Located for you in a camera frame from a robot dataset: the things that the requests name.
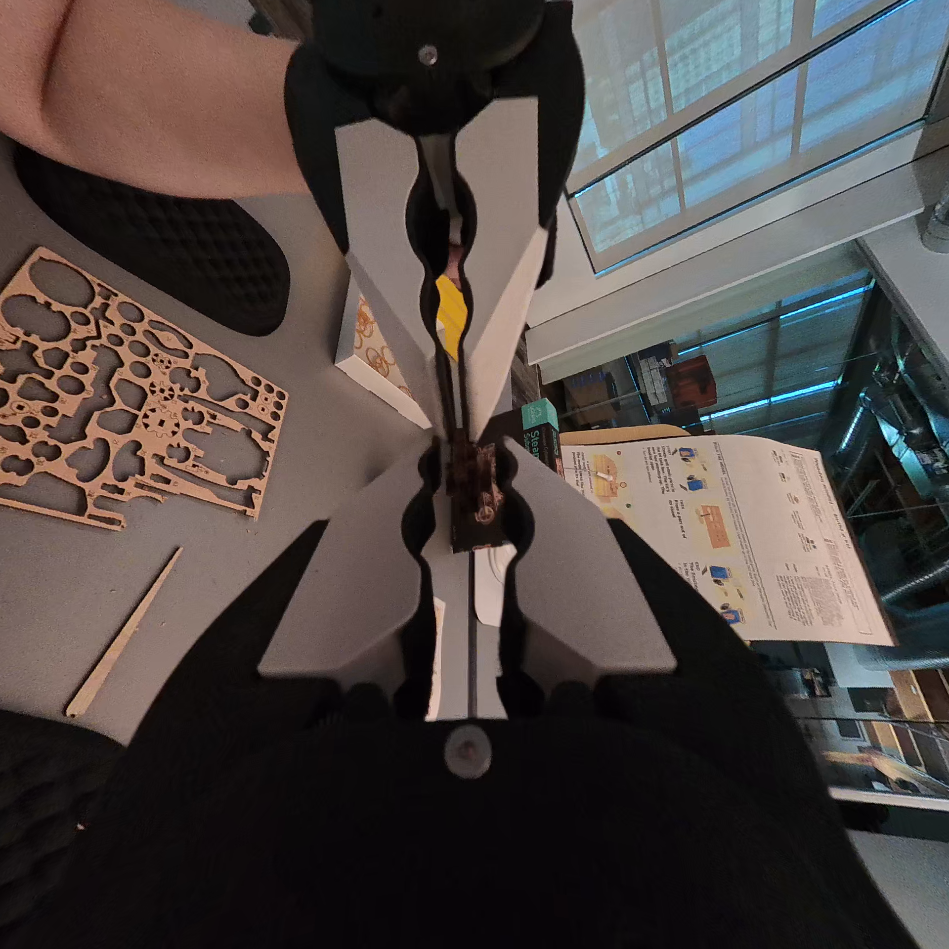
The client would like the large window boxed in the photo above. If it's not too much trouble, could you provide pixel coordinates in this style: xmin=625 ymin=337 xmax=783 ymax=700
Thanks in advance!
xmin=563 ymin=0 xmax=949 ymax=275

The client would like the thin wooden stick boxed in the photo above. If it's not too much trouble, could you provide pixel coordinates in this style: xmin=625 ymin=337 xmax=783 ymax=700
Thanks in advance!
xmin=65 ymin=546 xmax=183 ymax=718

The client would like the brown cardboard board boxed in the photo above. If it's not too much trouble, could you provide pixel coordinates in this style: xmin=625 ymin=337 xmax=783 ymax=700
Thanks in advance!
xmin=593 ymin=424 xmax=694 ymax=446

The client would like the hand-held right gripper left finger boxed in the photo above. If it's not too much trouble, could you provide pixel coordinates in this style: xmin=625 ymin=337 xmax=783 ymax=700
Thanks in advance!
xmin=257 ymin=436 xmax=457 ymax=689

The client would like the laser-cut wooden parts sheet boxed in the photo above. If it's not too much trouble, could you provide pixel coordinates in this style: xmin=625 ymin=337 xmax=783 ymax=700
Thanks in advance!
xmin=0 ymin=246 xmax=290 ymax=531

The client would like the dark wooden gear stack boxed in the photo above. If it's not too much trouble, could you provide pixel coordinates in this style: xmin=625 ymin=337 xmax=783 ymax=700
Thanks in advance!
xmin=452 ymin=442 xmax=501 ymax=524

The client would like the person's left forearm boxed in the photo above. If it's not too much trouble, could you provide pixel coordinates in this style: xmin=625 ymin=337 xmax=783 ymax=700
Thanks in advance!
xmin=0 ymin=0 xmax=312 ymax=201

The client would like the yellow plastic bin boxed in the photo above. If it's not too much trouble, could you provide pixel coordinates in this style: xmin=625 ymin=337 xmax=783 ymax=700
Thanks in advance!
xmin=436 ymin=274 xmax=470 ymax=345

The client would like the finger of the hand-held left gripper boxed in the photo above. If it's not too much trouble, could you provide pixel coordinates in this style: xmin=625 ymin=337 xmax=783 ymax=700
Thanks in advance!
xmin=448 ymin=98 xmax=559 ymax=444
xmin=334 ymin=119 xmax=464 ymax=446

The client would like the printed instruction sheet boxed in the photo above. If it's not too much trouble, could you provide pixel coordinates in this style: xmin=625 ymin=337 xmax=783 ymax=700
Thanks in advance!
xmin=560 ymin=435 xmax=897 ymax=647

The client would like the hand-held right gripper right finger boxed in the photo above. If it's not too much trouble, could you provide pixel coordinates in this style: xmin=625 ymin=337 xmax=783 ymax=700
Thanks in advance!
xmin=493 ymin=436 xmax=682 ymax=682

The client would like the white box with rings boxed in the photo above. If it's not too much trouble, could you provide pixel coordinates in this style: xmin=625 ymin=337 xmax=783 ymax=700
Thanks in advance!
xmin=335 ymin=293 xmax=427 ymax=431

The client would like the black model kit box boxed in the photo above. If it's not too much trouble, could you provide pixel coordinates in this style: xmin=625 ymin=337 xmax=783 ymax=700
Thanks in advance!
xmin=448 ymin=398 xmax=575 ymax=556

